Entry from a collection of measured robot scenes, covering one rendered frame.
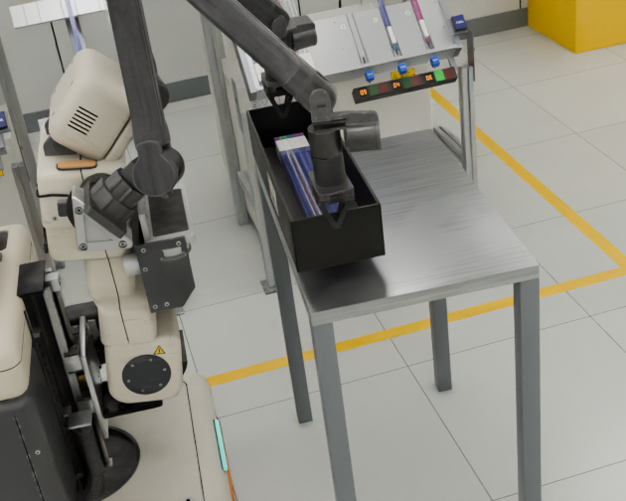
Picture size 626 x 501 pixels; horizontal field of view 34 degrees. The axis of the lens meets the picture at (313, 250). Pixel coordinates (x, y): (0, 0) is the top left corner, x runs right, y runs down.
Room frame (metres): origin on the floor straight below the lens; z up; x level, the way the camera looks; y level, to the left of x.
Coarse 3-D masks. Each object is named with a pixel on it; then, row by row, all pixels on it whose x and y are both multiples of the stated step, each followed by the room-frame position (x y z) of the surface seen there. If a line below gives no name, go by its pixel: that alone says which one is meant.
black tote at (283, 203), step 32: (256, 128) 2.20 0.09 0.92; (288, 128) 2.21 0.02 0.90; (256, 160) 2.12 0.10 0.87; (352, 160) 1.86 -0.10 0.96; (288, 192) 1.95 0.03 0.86; (288, 224) 1.67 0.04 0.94; (320, 224) 1.64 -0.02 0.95; (352, 224) 1.65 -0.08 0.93; (320, 256) 1.64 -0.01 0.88; (352, 256) 1.65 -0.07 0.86
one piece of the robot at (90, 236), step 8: (72, 192) 1.65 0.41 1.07; (80, 192) 1.67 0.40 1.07; (80, 200) 1.64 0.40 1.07; (80, 208) 1.63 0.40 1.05; (80, 216) 1.63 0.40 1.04; (80, 224) 1.63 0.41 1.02; (88, 224) 1.64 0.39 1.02; (96, 224) 1.63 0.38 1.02; (80, 232) 1.63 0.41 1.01; (88, 232) 1.63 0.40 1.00; (96, 232) 1.64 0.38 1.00; (104, 232) 1.63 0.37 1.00; (128, 232) 1.66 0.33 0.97; (80, 240) 1.63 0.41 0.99; (88, 240) 1.63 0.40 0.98; (96, 240) 1.64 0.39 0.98; (104, 240) 1.64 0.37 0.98; (112, 240) 1.64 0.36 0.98; (120, 240) 1.64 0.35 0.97; (128, 240) 1.64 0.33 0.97; (80, 248) 1.63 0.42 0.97; (88, 248) 1.63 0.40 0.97; (96, 248) 1.63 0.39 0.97; (104, 248) 1.63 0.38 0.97; (112, 248) 1.63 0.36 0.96; (120, 248) 1.64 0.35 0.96; (128, 248) 1.64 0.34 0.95
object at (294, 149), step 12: (300, 132) 2.18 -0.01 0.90; (276, 144) 2.14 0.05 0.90; (288, 144) 2.13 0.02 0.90; (300, 144) 2.12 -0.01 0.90; (288, 156) 2.06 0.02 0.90; (300, 156) 2.05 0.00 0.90; (288, 168) 2.00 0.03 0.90; (300, 168) 1.99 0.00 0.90; (312, 168) 1.98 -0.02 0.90; (288, 180) 2.00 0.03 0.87; (300, 180) 1.93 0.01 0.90; (300, 192) 1.88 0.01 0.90; (300, 204) 1.85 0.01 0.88; (312, 204) 1.82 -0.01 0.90; (336, 204) 1.80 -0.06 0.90
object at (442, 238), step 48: (384, 144) 2.27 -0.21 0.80; (432, 144) 2.23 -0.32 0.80; (384, 192) 2.02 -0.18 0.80; (432, 192) 1.98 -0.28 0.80; (480, 192) 1.95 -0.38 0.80; (432, 240) 1.78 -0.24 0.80; (480, 240) 1.75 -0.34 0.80; (288, 288) 2.23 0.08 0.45; (336, 288) 1.65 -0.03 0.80; (384, 288) 1.62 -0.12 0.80; (432, 288) 1.60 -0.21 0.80; (480, 288) 1.61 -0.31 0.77; (528, 288) 1.63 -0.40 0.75; (288, 336) 2.23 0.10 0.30; (432, 336) 2.30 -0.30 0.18; (528, 336) 1.63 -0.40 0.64; (336, 384) 1.58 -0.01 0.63; (528, 384) 1.63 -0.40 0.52; (336, 432) 1.57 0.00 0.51; (528, 432) 1.63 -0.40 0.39; (336, 480) 1.57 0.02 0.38; (528, 480) 1.63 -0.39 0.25
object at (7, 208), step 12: (0, 108) 3.39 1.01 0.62; (12, 132) 3.21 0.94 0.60; (12, 144) 3.10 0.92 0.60; (12, 156) 3.10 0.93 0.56; (0, 180) 3.08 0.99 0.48; (12, 180) 3.09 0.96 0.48; (0, 192) 3.08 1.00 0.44; (12, 192) 3.09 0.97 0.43; (0, 204) 3.08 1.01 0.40; (12, 204) 3.09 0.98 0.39; (0, 216) 3.08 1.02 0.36; (12, 216) 3.08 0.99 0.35; (24, 216) 3.09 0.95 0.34; (36, 252) 3.09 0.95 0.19
